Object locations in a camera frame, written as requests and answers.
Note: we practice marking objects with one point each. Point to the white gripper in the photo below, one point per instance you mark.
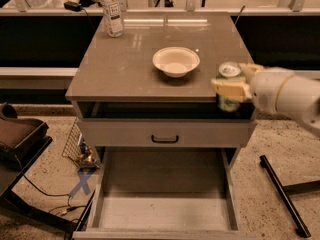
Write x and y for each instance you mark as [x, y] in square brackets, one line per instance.
[266, 91]

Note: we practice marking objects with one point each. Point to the green soda can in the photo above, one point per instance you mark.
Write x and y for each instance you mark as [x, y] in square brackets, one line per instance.
[228, 70]

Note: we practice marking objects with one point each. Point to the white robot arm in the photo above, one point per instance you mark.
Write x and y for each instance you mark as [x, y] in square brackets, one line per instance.
[298, 99]

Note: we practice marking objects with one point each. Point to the grey drawer cabinet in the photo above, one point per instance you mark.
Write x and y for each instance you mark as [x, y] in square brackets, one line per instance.
[117, 78]

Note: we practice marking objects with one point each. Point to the open lower drawer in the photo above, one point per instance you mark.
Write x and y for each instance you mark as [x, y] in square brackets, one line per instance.
[163, 194]

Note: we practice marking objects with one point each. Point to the white paper bowl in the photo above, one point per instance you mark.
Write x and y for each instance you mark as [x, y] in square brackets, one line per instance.
[175, 62]

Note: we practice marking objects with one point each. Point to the black metal stand leg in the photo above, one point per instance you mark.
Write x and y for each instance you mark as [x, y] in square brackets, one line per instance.
[285, 191]

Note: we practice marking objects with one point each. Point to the clear plastic water bottle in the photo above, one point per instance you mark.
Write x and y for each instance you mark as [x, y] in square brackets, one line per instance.
[113, 17]

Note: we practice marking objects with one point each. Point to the black power adapter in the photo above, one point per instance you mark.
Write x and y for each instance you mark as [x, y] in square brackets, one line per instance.
[72, 6]

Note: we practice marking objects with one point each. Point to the dark tray on left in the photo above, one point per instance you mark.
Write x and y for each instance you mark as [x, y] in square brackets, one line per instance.
[20, 138]

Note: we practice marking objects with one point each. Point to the closed drawer with black handle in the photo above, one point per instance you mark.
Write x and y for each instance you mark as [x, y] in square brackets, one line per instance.
[166, 133]

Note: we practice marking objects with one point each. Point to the wire mesh basket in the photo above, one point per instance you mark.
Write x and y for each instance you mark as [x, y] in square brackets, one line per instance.
[77, 151]

